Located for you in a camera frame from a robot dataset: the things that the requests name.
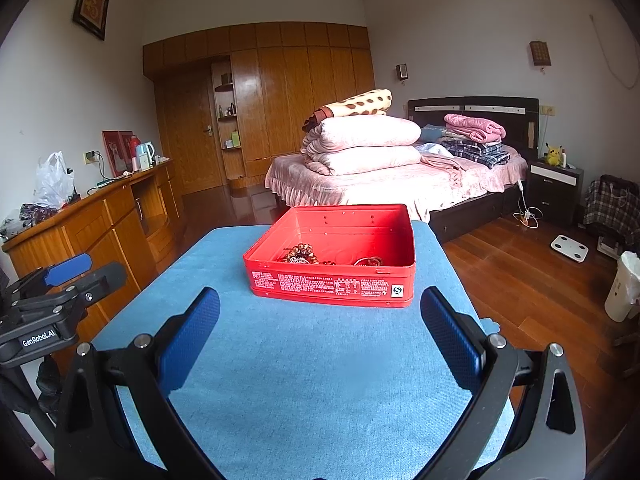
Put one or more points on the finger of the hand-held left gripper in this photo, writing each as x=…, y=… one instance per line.
x=67, y=266
x=107, y=276

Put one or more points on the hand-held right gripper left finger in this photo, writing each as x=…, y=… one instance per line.
x=192, y=340

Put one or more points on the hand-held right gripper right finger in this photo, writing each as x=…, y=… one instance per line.
x=450, y=342

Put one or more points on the red metal box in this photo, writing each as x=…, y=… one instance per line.
x=325, y=285

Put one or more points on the wooden sideboard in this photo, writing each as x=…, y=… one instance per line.
x=100, y=230

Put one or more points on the dark patterned pouch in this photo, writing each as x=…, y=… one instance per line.
x=37, y=212

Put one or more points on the white plastic bag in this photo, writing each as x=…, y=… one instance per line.
x=52, y=180

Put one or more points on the red thermos bottle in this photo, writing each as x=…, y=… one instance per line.
x=134, y=152

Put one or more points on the light blue kettle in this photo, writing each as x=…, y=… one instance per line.
x=146, y=152

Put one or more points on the white bathroom scale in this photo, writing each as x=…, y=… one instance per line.
x=570, y=248

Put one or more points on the wooden door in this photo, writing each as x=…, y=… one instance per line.
x=190, y=135

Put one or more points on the bed with dark headboard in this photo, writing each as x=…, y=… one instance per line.
x=390, y=185

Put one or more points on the white trash bin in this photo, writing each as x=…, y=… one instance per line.
x=620, y=290

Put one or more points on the pink fringed scarf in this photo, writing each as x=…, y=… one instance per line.
x=440, y=162

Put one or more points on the dark nightstand with white drawer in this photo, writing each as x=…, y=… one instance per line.
x=555, y=195

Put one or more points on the folded plaid clothes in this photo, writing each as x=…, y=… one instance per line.
x=482, y=152

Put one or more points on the white garment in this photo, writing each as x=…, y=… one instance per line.
x=434, y=150

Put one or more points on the folded pink quilt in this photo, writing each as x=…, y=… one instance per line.
x=370, y=160

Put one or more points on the blue pillow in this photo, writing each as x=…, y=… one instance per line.
x=434, y=132

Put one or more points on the plaid bag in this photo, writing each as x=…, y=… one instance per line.
x=612, y=205

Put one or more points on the yellow plush toy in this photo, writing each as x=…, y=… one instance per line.
x=553, y=154

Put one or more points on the stack of folded quilts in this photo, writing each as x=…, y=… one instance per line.
x=370, y=132

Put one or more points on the cream brown spotted blanket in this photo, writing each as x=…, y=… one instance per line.
x=362, y=101

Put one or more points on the wooden wardrobe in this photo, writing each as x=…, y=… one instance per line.
x=300, y=100

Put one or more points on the wall socket with charger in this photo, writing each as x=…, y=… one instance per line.
x=89, y=157

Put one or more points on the red photo frame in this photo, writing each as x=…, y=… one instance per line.
x=115, y=152

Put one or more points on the cream wall socket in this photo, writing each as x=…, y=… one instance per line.
x=548, y=110

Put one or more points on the dark framed wall picture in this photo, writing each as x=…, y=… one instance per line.
x=91, y=2

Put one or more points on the small wall lamp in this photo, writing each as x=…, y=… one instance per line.
x=402, y=72

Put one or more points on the brown wall ornament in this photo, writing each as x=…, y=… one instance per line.
x=540, y=54

